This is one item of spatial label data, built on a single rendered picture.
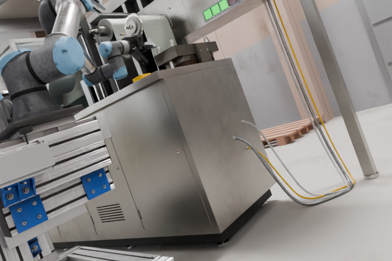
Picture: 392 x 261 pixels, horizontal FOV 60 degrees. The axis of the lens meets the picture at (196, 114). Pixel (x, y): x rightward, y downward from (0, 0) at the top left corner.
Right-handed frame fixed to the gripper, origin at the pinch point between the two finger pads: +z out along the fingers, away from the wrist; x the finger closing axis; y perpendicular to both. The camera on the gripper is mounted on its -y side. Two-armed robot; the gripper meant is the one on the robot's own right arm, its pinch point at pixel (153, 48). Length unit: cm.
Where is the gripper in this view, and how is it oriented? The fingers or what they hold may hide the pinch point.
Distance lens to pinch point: 199.5
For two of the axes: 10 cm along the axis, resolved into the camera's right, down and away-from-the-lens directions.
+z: 5.9, -2.2, 7.7
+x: -7.3, 2.7, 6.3
